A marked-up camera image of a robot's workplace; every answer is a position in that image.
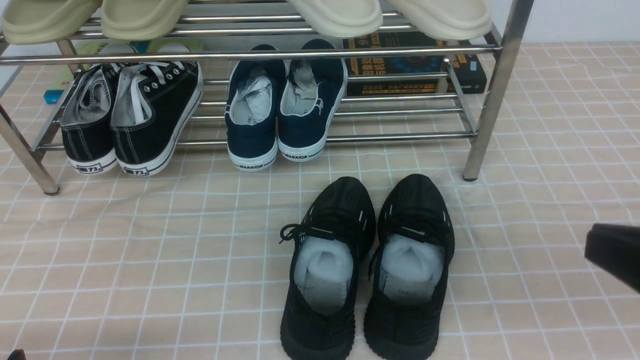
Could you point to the cream slipper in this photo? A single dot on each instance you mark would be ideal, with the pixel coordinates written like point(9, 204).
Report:
point(342, 19)
point(455, 20)

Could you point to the olive green slipper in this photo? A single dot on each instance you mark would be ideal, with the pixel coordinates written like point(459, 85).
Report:
point(45, 21)
point(140, 20)

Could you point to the cream slipper right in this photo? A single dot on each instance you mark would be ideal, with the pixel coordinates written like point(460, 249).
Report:
point(455, 20)

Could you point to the olive green slipper far left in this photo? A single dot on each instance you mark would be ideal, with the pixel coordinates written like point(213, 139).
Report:
point(45, 21)

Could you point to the dark object bottom left corner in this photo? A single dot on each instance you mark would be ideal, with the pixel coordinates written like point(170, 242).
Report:
point(17, 354)

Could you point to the black canvas sneaker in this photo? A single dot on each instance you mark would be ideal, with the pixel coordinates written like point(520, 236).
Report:
point(153, 103)
point(85, 121)

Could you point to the navy warrior sneaker right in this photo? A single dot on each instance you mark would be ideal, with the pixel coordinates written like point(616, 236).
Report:
point(313, 92)

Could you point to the black canvas sneaker left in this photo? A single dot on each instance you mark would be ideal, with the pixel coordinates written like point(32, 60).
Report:
point(85, 121)

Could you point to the stainless steel shoe rack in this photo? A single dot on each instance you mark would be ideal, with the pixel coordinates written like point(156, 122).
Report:
point(504, 48)

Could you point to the navy warrior sneaker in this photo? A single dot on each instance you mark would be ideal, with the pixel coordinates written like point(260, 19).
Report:
point(313, 92)
point(254, 95)

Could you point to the black canvas sneaker right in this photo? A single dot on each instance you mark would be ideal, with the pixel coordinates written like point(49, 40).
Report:
point(153, 103)

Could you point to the small blue box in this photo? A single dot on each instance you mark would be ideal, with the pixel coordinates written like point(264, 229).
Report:
point(52, 96)

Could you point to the black knit sneaker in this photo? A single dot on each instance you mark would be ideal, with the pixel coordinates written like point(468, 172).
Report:
point(409, 271)
point(330, 243)

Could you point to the cream slipper left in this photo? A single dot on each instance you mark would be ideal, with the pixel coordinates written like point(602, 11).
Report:
point(342, 19)

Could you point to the navy warrior sneaker left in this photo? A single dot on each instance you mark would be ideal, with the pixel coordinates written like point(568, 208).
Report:
point(254, 95)

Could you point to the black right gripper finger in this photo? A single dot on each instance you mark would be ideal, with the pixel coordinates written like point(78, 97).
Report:
point(615, 248)

